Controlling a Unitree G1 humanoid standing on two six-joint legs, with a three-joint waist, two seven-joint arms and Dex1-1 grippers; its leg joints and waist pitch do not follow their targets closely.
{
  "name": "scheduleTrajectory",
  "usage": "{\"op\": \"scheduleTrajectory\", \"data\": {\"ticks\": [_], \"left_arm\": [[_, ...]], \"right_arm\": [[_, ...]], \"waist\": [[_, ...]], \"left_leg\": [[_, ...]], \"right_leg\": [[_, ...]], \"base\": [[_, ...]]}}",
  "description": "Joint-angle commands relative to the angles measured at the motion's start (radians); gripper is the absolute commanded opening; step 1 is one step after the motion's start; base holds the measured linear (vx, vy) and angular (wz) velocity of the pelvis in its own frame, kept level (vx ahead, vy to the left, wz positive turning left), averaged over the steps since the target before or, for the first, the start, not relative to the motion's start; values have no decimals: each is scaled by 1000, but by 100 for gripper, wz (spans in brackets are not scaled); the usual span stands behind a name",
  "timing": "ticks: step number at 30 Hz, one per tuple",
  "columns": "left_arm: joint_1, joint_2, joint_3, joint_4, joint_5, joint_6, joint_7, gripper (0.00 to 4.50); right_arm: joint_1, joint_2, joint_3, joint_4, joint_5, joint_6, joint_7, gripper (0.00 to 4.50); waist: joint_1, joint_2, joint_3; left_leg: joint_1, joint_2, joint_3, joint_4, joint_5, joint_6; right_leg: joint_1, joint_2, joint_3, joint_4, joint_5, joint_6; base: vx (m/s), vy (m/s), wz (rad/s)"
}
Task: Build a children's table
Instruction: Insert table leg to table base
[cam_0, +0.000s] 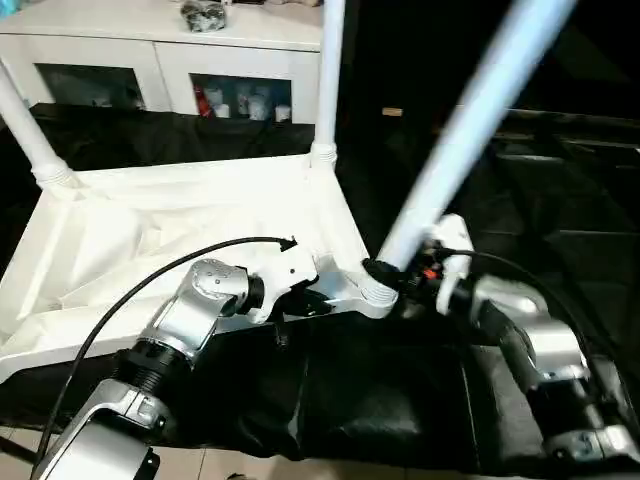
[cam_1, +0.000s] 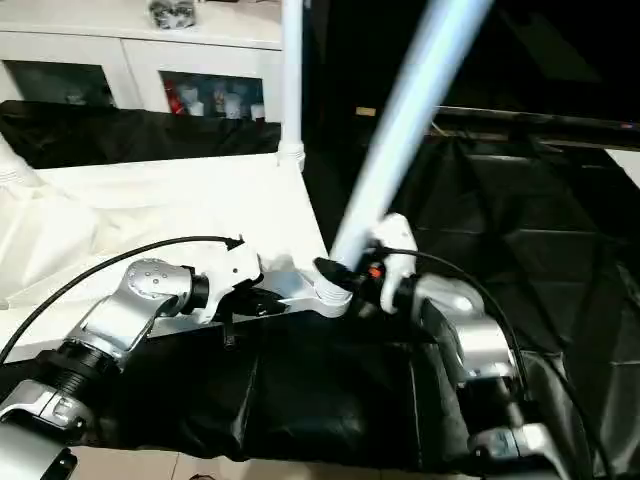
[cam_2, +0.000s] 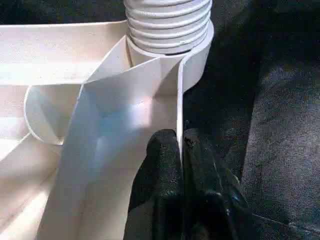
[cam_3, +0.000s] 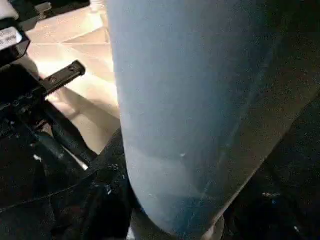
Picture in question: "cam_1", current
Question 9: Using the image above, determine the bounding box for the clear bag of dark parts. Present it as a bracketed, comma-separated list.
[148, 0, 199, 29]

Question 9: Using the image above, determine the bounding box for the white plastic table leg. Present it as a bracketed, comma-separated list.
[277, 0, 307, 174]
[312, 0, 496, 309]
[0, 138, 37, 187]

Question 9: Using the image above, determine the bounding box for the black plastic mat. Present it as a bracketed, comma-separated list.
[0, 99, 640, 474]

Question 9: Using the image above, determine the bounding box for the white cabinet with glass doors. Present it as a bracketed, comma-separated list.
[0, 0, 286, 121]

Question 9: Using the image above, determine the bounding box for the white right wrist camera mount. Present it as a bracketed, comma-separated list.
[372, 213, 419, 315]

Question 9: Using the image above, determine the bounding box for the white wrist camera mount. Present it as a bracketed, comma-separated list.
[372, 213, 419, 315]
[202, 239, 264, 326]

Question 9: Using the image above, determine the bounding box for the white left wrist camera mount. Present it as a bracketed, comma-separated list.
[202, 239, 264, 326]

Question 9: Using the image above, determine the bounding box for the white flat board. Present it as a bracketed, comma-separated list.
[607, 147, 640, 189]

